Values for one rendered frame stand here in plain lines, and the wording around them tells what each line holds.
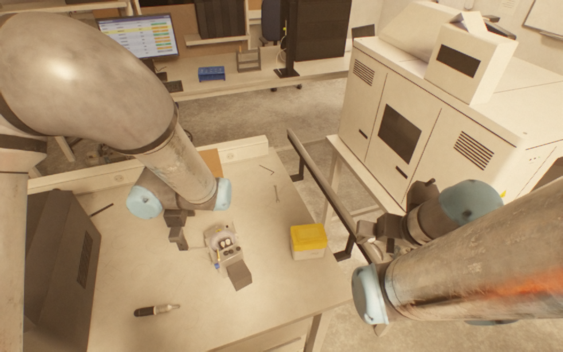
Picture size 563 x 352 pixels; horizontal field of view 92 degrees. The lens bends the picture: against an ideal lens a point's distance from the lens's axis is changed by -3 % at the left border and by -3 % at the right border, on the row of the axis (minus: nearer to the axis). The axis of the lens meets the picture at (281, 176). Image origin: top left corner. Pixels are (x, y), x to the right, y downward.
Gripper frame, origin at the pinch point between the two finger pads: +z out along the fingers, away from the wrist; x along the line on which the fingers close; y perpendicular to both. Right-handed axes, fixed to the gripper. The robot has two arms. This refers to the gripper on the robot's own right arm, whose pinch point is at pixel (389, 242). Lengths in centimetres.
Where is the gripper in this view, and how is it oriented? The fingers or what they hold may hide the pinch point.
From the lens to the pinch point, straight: 73.5
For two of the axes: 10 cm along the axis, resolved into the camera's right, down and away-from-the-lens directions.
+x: 9.8, 2.1, -0.3
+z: -0.6, 4.0, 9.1
